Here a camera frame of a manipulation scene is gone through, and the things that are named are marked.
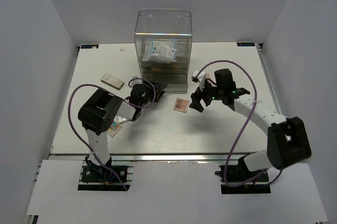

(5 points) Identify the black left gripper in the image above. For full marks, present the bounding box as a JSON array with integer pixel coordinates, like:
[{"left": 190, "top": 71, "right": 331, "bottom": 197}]
[{"left": 139, "top": 79, "right": 167, "bottom": 109}]

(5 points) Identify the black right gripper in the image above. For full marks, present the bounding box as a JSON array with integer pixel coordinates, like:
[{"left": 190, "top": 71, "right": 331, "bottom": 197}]
[{"left": 189, "top": 78, "right": 223, "bottom": 113}]

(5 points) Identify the white cotton pad pack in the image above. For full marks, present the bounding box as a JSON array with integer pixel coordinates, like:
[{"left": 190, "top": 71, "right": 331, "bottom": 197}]
[{"left": 156, "top": 40, "right": 177, "bottom": 62}]

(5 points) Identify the clear smoky makeup organizer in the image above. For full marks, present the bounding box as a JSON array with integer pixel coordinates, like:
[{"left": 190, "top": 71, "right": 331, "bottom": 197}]
[{"left": 134, "top": 8, "right": 192, "bottom": 93}]

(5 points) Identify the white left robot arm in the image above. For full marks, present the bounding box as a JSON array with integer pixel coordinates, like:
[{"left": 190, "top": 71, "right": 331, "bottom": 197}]
[{"left": 78, "top": 81, "right": 167, "bottom": 181}]

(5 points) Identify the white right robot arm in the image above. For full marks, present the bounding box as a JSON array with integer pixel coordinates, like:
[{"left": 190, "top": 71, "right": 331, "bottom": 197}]
[{"left": 190, "top": 69, "right": 312, "bottom": 181}]

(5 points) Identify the beige clear makeup compact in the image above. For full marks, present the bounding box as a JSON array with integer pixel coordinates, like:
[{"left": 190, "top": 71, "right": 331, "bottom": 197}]
[{"left": 101, "top": 74, "right": 124, "bottom": 90}]

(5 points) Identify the brown four-pan eyeshadow palette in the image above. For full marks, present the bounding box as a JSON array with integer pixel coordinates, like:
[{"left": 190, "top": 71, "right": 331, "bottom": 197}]
[{"left": 173, "top": 98, "right": 189, "bottom": 113}]

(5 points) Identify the grey nine-pan eyeshadow palette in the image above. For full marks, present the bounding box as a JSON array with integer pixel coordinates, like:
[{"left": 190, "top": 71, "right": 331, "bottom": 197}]
[{"left": 116, "top": 116, "right": 129, "bottom": 124}]

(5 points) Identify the colourful eyeshadow palette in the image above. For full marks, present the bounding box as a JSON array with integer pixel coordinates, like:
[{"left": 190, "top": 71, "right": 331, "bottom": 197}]
[{"left": 107, "top": 122, "right": 122, "bottom": 137}]

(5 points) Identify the blue label sticker right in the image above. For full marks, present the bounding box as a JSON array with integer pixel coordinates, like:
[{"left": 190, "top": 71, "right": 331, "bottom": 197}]
[{"left": 236, "top": 42, "right": 255, "bottom": 47}]

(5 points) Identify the blue label sticker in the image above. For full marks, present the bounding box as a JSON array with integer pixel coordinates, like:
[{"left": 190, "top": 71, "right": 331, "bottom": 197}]
[
  {"left": 80, "top": 44, "right": 99, "bottom": 49},
  {"left": 236, "top": 42, "right": 255, "bottom": 47}
]

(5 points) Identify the blue label sticker left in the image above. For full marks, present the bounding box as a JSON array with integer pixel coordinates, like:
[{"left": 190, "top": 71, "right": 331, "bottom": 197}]
[{"left": 80, "top": 44, "right": 99, "bottom": 49}]

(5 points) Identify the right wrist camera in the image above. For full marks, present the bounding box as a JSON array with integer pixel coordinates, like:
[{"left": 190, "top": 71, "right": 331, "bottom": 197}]
[{"left": 191, "top": 69, "right": 209, "bottom": 91}]

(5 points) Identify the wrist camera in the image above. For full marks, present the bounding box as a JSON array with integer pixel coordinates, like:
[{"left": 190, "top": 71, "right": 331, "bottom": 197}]
[
  {"left": 191, "top": 69, "right": 209, "bottom": 91},
  {"left": 128, "top": 76, "right": 143, "bottom": 86}
]

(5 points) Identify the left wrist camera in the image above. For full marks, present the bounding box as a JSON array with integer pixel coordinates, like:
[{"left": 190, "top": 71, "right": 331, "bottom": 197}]
[{"left": 128, "top": 76, "right": 143, "bottom": 86}]

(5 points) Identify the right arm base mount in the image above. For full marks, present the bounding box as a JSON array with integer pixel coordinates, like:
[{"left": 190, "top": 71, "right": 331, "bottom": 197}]
[{"left": 214, "top": 165, "right": 271, "bottom": 195}]

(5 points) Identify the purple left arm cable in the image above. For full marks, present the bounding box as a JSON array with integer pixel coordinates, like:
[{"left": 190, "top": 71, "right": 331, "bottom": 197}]
[{"left": 67, "top": 78, "right": 158, "bottom": 191}]

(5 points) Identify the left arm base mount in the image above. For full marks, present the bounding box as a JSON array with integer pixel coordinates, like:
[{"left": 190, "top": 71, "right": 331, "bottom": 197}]
[{"left": 77, "top": 163, "right": 134, "bottom": 192}]

